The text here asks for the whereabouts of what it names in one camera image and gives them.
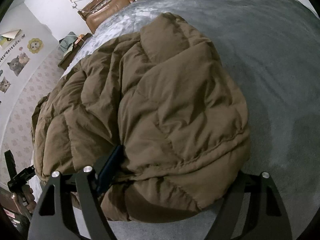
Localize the brown puffer jacket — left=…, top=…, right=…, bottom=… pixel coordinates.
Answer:
left=31, top=12, right=250, bottom=223

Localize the green clothes pile on nightstand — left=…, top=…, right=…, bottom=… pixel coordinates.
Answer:
left=59, top=31, right=82, bottom=56

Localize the person's left hand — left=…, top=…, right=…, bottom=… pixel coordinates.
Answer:
left=12, top=185, right=36, bottom=215

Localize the dark wooden nightstand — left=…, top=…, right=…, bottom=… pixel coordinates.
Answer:
left=58, top=33, right=92, bottom=70

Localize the grey plush bed blanket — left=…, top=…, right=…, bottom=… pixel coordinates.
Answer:
left=74, top=0, right=319, bottom=239

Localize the cat wall sticker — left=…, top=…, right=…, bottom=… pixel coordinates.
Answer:
left=7, top=53, right=30, bottom=76

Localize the sunflower wall sticker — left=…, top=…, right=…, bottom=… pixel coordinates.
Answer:
left=27, top=38, right=43, bottom=54

